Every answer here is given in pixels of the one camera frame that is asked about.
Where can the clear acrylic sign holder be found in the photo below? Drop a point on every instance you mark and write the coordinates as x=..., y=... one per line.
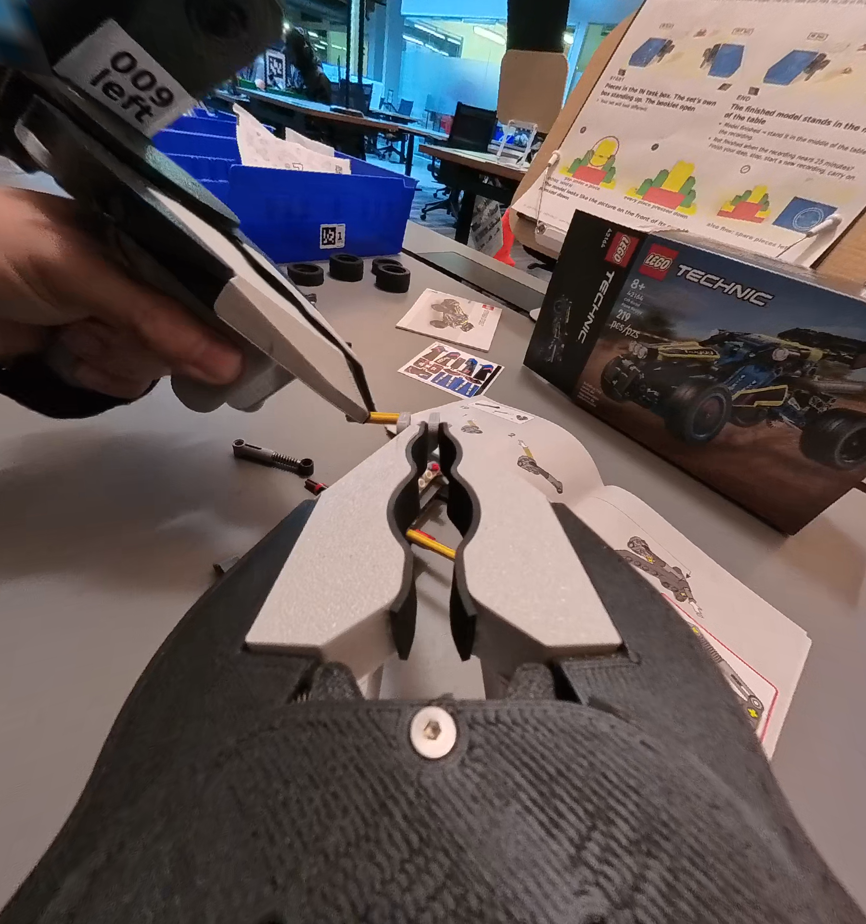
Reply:
x=512, y=144

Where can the yellow lego axle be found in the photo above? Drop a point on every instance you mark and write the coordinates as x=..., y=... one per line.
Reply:
x=384, y=418

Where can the white paper sheets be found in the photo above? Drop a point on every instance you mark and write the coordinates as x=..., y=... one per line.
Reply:
x=274, y=148

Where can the printed instruction sheet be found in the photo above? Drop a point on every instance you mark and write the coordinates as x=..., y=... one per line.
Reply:
x=729, y=108

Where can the long wooden office desk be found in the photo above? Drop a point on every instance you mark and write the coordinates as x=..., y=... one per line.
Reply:
x=317, y=112

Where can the lego set box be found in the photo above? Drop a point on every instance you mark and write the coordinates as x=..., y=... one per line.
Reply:
x=729, y=375

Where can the grey lego chassis assembly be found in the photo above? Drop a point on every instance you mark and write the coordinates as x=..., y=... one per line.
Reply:
x=426, y=478

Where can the black tan padded pillar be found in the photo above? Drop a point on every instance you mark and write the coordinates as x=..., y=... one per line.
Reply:
x=535, y=79

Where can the colourful sticker sheet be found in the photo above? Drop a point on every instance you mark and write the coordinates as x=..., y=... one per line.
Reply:
x=451, y=369

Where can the blue storage bin with tag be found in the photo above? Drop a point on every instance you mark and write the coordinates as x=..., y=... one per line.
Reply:
x=281, y=216

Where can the orange cone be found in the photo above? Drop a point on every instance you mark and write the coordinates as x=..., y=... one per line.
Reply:
x=509, y=242

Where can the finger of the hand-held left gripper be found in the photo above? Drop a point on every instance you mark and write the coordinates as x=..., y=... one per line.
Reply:
x=216, y=229
x=281, y=339

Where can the dark grey lego piece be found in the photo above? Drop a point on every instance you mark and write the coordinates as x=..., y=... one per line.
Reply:
x=225, y=564

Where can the red black lego pin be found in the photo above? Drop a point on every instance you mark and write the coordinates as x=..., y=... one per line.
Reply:
x=316, y=486

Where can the black office chair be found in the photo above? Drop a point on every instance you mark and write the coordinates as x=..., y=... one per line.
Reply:
x=469, y=130

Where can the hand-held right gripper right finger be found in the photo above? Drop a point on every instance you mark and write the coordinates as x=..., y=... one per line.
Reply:
x=541, y=577

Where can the open instruction booklet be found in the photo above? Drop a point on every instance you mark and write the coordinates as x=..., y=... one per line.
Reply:
x=707, y=621

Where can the person's left hand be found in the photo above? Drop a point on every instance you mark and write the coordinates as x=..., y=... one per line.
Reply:
x=79, y=317

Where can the black lego shock absorber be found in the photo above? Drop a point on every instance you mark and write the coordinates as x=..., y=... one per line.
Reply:
x=274, y=457

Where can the small closed instruction booklet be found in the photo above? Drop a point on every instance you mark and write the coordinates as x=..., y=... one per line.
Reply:
x=447, y=317

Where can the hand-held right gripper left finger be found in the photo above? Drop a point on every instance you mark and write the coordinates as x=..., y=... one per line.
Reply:
x=325, y=577

